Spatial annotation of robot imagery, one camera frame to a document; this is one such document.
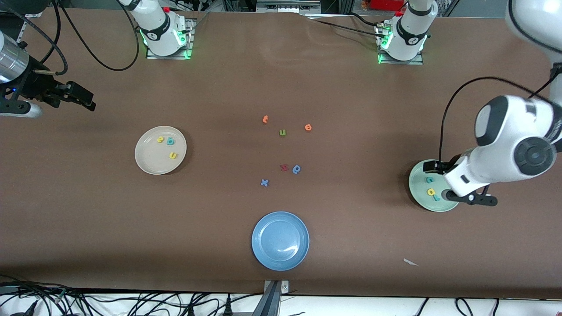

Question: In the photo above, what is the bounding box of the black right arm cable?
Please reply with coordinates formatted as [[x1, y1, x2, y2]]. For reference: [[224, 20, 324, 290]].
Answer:
[[33, 0, 140, 76]]

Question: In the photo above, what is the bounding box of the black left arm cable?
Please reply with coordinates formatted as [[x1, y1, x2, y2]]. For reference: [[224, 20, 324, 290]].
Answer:
[[439, 66, 562, 164]]

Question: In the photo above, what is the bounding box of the blue plate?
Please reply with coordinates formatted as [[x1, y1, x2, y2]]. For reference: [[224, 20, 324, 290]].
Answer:
[[251, 211, 310, 272]]

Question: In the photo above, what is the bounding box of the red box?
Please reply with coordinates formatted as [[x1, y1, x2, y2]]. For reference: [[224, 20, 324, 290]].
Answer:
[[370, 0, 407, 11]]

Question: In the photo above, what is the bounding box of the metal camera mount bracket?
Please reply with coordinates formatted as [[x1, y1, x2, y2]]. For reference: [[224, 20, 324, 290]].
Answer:
[[252, 280, 290, 316]]

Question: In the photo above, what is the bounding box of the green plate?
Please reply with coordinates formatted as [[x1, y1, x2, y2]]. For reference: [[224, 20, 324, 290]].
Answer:
[[408, 159, 464, 213]]

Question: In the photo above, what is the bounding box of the aluminium frame bar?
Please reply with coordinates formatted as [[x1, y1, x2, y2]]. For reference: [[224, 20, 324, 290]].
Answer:
[[256, 0, 321, 14]]

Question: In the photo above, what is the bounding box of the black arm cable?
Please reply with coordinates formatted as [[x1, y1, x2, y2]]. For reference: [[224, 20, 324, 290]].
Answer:
[[33, 0, 140, 76], [439, 66, 562, 164]]

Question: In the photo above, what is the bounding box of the black table cable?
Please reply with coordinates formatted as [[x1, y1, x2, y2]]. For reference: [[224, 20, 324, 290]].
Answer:
[[313, 19, 383, 37], [349, 12, 382, 27]]

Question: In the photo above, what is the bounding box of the beige brown plate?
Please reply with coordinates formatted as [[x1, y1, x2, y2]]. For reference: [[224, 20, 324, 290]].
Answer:
[[134, 126, 187, 176]]

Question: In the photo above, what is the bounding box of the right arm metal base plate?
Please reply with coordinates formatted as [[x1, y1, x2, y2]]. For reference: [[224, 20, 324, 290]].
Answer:
[[146, 18, 196, 60]]

